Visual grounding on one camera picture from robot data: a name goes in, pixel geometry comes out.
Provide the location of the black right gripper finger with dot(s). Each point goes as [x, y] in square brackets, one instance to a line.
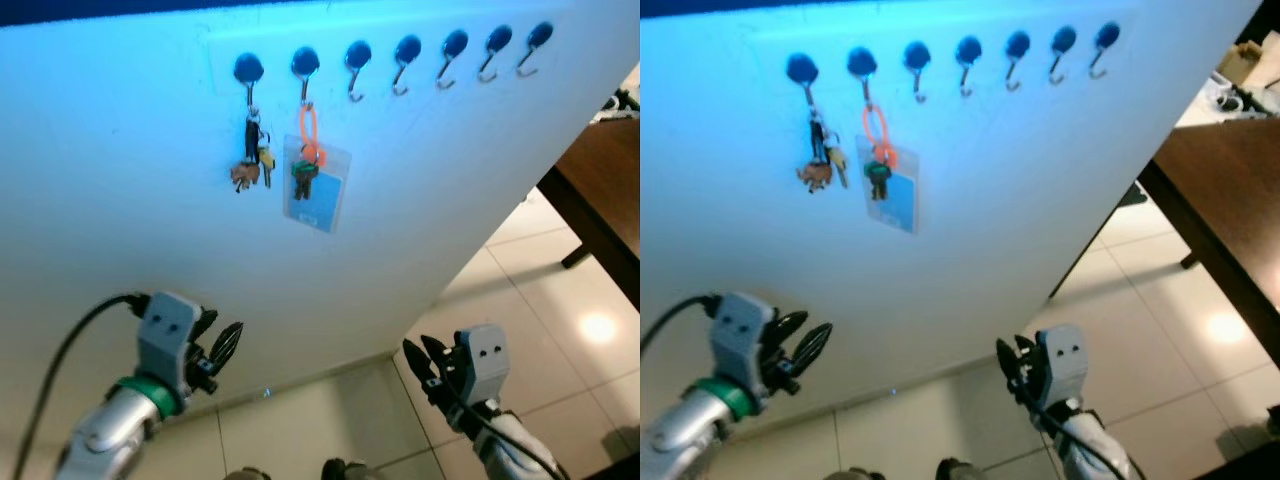
[434, 352]
[1007, 362]
[1025, 352]
[414, 362]

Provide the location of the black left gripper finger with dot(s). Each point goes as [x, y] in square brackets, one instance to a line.
[790, 325]
[206, 325]
[228, 345]
[815, 345]

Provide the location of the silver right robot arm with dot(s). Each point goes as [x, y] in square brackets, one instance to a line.
[1090, 440]
[510, 440]

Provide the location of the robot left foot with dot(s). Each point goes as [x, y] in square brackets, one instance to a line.
[248, 474]
[858, 474]

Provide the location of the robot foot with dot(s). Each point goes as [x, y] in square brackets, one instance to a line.
[248, 474]
[345, 470]
[858, 474]
[960, 470]

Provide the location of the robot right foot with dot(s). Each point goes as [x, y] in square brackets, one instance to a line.
[345, 470]
[960, 470]

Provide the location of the clear badge holder blue card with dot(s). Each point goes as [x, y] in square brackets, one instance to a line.
[903, 200]
[330, 195]

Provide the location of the key bunch with brown figure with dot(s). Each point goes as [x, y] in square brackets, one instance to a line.
[818, 140]
[251, 140]

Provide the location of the dark brown wooden table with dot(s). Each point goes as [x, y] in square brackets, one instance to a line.
[1220, 200]
[610, 180]

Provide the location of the open beige cardboard box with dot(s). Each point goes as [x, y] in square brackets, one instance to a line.
[1240, 62]

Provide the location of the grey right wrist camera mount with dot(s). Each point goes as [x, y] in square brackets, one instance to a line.
[483, 360]
[1063, 360]

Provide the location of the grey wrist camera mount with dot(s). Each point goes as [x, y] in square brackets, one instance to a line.
[483, 360]
[740, 330]
[165, 330]
[1063, 360]

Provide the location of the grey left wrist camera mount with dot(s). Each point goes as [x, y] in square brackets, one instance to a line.
[740, 330]
[165, 330]

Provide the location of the white hook rail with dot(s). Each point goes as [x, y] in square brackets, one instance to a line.
[890, 88]
[330, 85]

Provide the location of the black base metal wall hook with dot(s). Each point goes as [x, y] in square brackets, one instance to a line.
[917, 55]
[358, 55]
[248, 68]
[802, 68]
[305, 62]
[862, 62]
[407, 48]
[498, 38]
[540, 34]
[968, 49]
[455, 43]
[1107, 35]
[1064, 39]
[1018, 44]

